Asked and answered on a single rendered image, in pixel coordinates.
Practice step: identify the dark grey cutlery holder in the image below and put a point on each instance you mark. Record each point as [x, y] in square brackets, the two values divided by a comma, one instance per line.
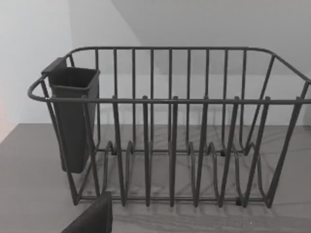
[73, 121]

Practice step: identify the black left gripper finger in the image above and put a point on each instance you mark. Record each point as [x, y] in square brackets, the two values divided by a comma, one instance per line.
[97, 216]

